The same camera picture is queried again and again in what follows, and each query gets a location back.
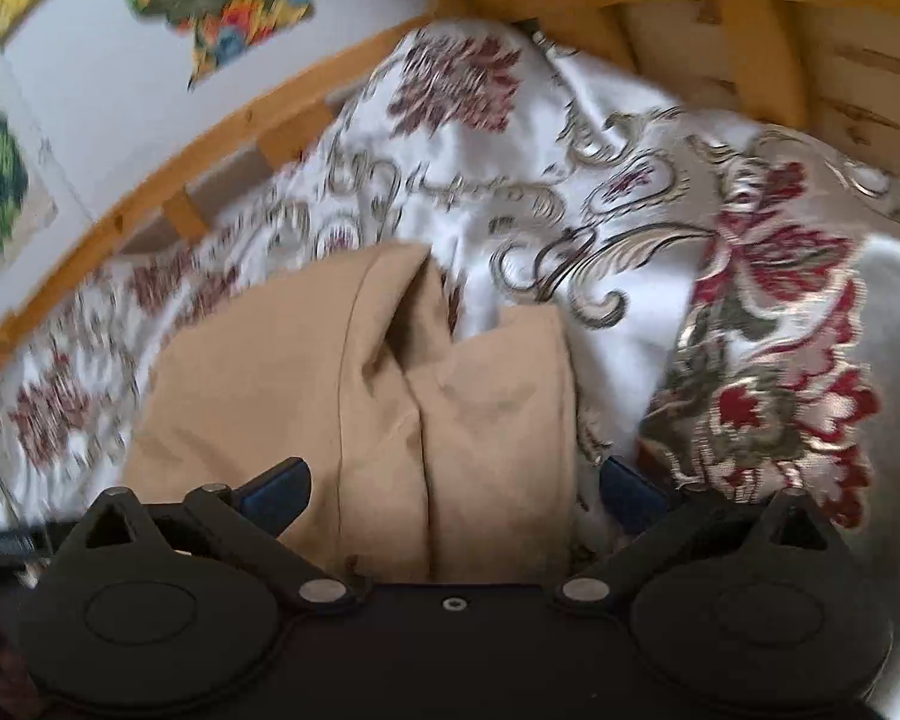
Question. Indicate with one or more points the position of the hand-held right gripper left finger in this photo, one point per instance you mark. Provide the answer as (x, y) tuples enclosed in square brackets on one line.
[(277, 496)]

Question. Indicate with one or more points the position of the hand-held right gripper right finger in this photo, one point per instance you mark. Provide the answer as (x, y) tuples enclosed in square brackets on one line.
[(628, 491)]

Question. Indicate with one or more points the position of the beige garment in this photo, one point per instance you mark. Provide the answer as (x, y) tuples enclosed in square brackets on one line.
[(285, 390)]

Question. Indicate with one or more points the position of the floral printed blanket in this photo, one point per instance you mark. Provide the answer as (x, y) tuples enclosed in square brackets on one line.
[(645, 240)]

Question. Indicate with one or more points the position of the wooden bed frame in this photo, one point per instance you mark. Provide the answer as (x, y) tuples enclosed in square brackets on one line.
[(195, 157)]

